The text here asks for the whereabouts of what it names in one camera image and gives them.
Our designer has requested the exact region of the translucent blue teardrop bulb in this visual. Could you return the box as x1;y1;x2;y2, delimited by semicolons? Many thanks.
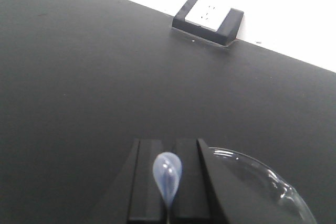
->
152;152;183;223

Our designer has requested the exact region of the white wall power socket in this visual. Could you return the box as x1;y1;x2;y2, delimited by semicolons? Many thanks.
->
185;0;230;31

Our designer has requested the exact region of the clear glass beaker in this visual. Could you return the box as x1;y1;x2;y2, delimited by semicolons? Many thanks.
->
209;147;317;223

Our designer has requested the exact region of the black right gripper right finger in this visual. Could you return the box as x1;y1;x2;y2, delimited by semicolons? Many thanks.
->
172;138;301;223

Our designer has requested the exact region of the black socket housing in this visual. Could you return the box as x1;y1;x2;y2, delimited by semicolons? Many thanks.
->
172;0;244;46

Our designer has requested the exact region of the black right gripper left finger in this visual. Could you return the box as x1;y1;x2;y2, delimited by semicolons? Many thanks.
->
97;140;163;223

